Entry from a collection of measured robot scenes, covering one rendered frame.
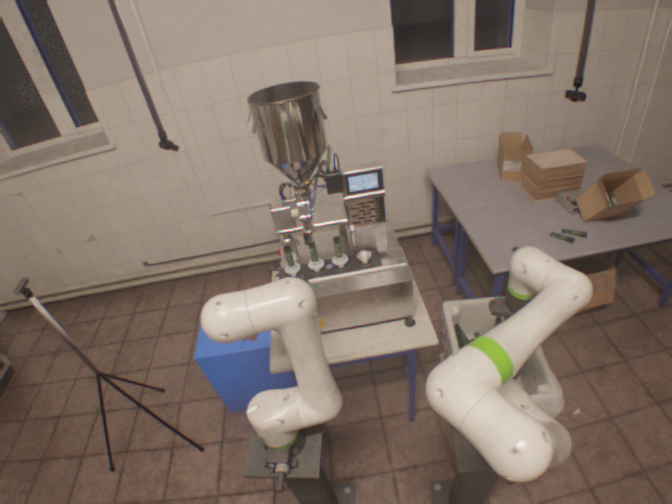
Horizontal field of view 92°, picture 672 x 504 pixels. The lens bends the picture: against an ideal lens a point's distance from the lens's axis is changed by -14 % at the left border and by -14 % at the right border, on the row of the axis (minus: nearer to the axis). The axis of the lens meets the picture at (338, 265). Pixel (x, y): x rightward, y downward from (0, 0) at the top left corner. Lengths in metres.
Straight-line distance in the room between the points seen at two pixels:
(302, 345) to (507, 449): 0.52
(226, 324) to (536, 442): 0.67
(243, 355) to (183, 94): 1.87
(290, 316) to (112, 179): 2.73
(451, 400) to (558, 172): 2.19
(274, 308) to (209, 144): 2.32
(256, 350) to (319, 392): 1.04
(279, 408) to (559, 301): 0.81
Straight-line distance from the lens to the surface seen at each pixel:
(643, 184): 2.69
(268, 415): 1.18
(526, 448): 0.75
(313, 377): 1.06
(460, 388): 0.78
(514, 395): 1.18
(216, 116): 3.00
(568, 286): 1.02
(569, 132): 3.81
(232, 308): 0.90
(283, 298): 0.88
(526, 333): 0.90
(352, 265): 1.74
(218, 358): 2.18
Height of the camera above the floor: 2.16
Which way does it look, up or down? 40 degrees down
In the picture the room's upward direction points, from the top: 10 degrees counter-clockwise
